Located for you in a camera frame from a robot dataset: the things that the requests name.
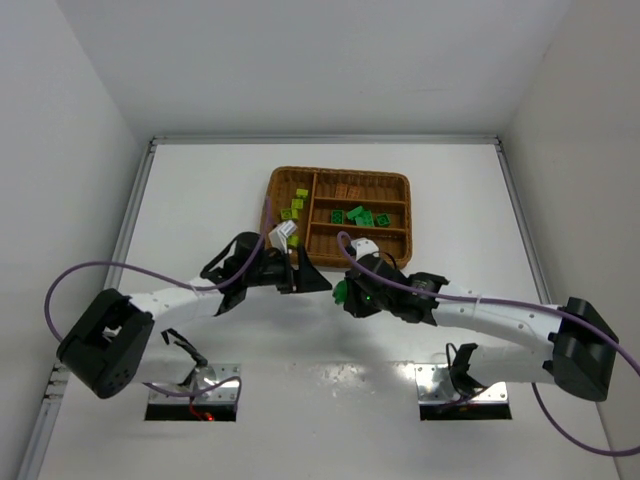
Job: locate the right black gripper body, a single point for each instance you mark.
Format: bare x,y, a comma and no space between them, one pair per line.
351,295

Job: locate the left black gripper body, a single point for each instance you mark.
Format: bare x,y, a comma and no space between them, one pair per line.
291,275

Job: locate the dark green rounded lego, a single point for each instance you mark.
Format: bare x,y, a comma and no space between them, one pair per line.
340,292

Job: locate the dark green square lego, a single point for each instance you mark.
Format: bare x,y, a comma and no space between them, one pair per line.
337,217

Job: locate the light green small lego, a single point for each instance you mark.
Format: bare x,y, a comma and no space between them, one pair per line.
354,213

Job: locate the green long lego brick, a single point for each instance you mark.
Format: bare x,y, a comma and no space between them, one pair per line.
365,219

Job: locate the dark green studded lego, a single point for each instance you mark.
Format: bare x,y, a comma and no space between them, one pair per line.
383,220

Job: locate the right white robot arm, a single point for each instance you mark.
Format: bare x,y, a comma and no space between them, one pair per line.
570,346

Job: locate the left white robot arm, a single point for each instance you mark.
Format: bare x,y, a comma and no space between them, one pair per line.
122,339

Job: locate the brown wicker divided basket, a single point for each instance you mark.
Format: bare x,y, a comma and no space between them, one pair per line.
322,202

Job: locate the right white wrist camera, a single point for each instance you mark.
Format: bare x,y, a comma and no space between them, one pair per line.
363,247

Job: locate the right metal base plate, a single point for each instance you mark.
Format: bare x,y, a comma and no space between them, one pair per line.
434,387

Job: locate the metal base plate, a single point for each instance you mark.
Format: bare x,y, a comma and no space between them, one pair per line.
214,383
434,387

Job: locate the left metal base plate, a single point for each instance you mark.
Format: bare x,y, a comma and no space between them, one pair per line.
214,383

